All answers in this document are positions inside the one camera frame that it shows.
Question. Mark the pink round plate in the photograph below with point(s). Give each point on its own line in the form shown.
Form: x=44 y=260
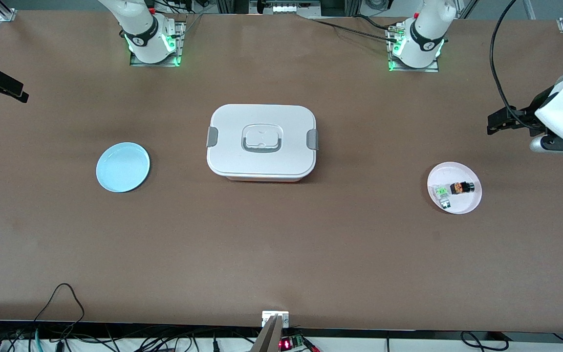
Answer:
x=462 y=168

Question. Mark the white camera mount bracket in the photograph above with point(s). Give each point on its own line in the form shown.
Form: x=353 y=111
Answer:
x=275 y=314

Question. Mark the aluminium camera mount bar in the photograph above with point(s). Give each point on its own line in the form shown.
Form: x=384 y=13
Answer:
x=267 y=337

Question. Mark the red led display module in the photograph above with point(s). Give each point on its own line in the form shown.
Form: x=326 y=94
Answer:
x=289 y=343

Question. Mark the white lit power strip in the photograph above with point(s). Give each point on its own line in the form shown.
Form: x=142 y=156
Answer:
x=296 y=8

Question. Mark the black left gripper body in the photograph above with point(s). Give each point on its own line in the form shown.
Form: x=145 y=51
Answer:
x=529 y=112

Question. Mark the orange and black switch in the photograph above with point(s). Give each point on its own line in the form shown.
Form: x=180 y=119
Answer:
x=463 y=187

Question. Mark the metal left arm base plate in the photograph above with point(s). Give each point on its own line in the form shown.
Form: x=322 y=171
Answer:
x=433 y=68

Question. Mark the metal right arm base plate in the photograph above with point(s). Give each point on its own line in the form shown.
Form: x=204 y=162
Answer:
x=180 y=44

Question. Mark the light blue round plate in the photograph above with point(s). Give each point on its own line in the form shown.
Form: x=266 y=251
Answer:
x=122 y=167

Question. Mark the green push button switch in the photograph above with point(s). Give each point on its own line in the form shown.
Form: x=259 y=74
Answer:
x=442 y=195

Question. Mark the white lunch box grey clips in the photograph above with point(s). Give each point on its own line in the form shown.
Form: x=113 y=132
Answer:
x=262 y=117

